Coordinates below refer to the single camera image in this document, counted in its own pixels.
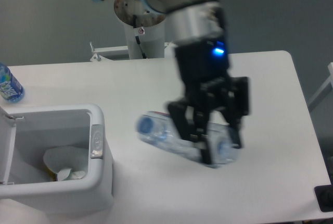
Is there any white plastic trash can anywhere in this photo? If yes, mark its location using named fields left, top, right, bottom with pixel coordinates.
left=1, top=104, right=114, bottom=213

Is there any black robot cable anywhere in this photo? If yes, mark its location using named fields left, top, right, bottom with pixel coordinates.
left=132, top=14, right=147, bottom=59

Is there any clear plastic bottle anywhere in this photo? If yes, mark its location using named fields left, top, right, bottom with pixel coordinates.
left=136, top=111, right=239, bottom=168

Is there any blue labelled water bottle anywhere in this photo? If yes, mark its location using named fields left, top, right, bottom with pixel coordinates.
left=1, top=63, right=25, bottom=103

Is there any white metal base bracket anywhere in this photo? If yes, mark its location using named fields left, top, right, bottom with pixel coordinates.
left=89, top=41, right=175, bottom=62

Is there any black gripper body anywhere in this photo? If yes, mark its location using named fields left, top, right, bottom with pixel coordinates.
left=166, top=0, right=229, bottom=104

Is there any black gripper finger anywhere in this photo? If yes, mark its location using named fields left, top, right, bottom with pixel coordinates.
left=167, top=97, right=213, bottom=165
left=208, top=77, right=250, bottom=149

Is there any white frame at right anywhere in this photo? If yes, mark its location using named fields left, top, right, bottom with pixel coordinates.
left=308, top=63, right=332, bottom=112

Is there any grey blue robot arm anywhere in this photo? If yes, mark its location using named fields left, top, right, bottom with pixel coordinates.
left=96, top=0, right=249, bottom=167

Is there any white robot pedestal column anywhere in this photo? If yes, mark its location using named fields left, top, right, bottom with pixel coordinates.
left=114, top=0, right=166, bottom=59

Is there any black table clamp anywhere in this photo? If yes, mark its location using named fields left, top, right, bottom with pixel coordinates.
left=314, top=184, right=332, bottom=213

